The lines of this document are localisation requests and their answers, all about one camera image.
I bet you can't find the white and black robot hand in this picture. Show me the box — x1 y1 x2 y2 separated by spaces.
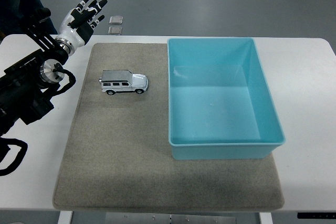
56 0 108 48

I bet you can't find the white toy car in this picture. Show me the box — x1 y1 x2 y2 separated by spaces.
98 69 149 95

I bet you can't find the blue plastic box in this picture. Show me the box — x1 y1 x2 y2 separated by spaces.
166 37 286 161

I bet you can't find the beige felt mat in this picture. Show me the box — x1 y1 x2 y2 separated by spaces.
52 42 285 210

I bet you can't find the white table leg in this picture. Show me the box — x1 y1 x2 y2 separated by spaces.
258 212 274 224
57 211 74 224

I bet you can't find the grey metal plate with screws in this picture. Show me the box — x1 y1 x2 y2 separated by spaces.
104 212 237 224

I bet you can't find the black table control panel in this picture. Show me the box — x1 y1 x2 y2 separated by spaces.
297 212 336 220

